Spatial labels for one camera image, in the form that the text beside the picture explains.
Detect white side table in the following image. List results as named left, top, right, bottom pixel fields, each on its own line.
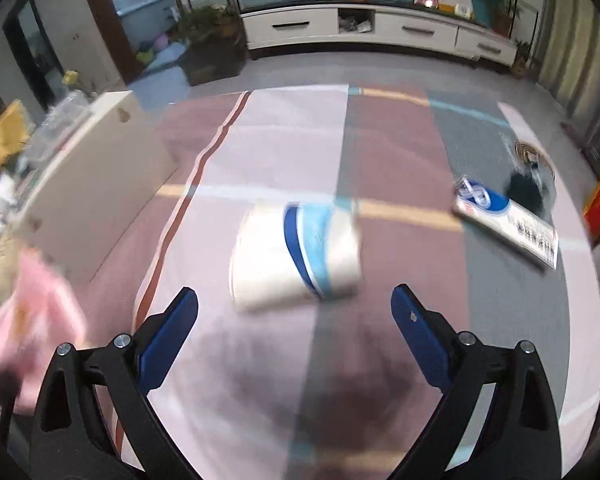
left=17, top=91, right=178, bottom=286

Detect white and blue paper cup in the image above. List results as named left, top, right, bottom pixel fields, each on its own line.
left=229, top=201, right=365, bottom=313

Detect white television cabinet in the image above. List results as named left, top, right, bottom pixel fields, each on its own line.
left=241, top=2, right=518, bottom=67

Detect black fuzzy object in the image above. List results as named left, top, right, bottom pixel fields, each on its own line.
left=504, top=162, right=556, bottom=218

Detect white and blue flat packet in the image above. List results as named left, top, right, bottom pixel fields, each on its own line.
left=452, top=177, right=561, bottom=272

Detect beige curtain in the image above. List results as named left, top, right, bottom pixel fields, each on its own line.
left=535, top=0, right=600, bottom=126

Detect small potted floor plant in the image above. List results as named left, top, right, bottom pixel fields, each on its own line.
left=511, top=40, right=538, bottom=78

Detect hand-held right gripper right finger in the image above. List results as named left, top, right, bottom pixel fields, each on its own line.
left=390, top=284, right=563, bottom=480

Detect striped tablecloth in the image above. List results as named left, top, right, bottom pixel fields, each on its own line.
left=115, top=85, right=600, bottom=480

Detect yellow cloth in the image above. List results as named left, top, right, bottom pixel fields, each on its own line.
left=0, top=100, right=33, bottom=173

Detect white and yellow box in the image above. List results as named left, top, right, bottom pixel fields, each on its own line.
left=436, top=0, right=473, bottom=18

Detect pink cloth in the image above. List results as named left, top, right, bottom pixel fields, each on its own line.
left=0, top=247, right=88, bottom=411

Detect round woven coaster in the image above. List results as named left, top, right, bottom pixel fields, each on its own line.
left=514, top=140, right=556, bottom=173

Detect clear plastic bottle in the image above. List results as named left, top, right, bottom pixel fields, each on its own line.
left=27, top=89, right=98, bottom=161

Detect pink and green toys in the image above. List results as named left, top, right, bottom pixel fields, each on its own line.
left=135, top=32, right=173, bottom=63

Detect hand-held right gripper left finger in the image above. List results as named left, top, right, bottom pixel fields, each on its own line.
left=30, top=286, right=199, bottom=480

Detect leafy plant in dark planter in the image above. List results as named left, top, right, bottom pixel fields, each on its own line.
left=172, top=4, right=248, bottom=86

